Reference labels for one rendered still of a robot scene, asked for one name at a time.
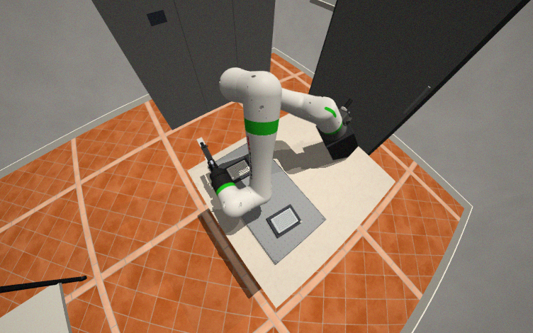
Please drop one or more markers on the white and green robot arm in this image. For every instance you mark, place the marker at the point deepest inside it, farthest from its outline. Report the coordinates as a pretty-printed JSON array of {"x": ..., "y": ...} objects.
[{"x": 263, "y": 98}]

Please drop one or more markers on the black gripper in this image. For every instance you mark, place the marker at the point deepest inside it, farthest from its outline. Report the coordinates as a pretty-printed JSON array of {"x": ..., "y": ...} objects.
[{"x": 215, "y": 171}]

